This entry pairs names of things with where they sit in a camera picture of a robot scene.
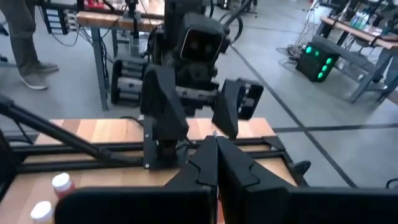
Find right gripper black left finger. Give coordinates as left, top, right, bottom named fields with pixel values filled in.
left=54, top=136, right=219, bottom=224

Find wooden workbench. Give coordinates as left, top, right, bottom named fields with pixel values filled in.
left=319, top=14, right=398, bottom=105
left=76, top=9, right=165, bottom=111

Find tan small paint bottle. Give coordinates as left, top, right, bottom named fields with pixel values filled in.
left=30, top=200, right=55, bottom=224

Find black metal table frame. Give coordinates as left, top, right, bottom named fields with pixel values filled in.
left=0, top=93, right=312, bottom=190

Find black box green lights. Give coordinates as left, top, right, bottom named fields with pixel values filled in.
left=294, top=41, right=340, bottom=83

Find person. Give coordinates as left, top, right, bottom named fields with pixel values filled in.
left=0, top=0, right=60, bottom=91

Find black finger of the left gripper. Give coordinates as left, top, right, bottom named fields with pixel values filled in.
left=212, top=79, right=264, bottom=139
left=111, top=58, right=190, bottom=142

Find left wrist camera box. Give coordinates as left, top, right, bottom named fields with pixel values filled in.
left=177, top=12, right=226, bottom=63

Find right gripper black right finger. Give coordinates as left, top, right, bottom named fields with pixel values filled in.
left=216, top=136, right=398, bottom=224

